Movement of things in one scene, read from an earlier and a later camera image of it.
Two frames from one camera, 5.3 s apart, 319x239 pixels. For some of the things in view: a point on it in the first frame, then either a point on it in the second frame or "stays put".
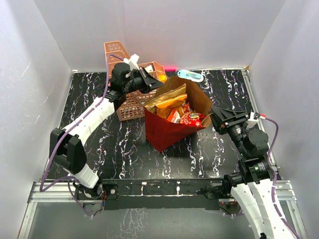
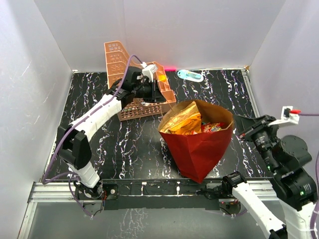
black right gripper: [222, 127] → [242, 123]
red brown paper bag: [162, 134] → [197, 155]
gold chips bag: [150, 106] → [187, 120]
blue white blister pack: [190, 75] stays put
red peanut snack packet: [195, 119] → [211, 127]
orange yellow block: [162, 77] stays put
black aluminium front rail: [161, 194] stays put
